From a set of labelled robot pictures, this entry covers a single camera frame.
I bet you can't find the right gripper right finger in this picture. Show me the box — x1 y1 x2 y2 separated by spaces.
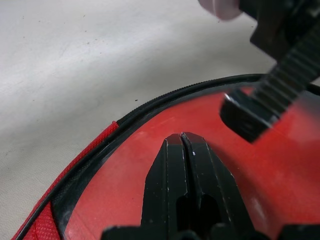
181 132 251 227

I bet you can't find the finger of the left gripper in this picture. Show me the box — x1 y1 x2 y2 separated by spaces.
219 22 320 145

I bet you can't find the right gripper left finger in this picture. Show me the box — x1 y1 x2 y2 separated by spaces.
141 133 201 227

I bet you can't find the red table tennis paddle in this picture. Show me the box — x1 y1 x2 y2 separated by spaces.
65 86 320 240

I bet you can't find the black red paddle case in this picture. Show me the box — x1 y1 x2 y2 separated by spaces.
9 73 320 240

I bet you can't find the pale pink object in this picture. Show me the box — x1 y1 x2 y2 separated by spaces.
197 0 242 22

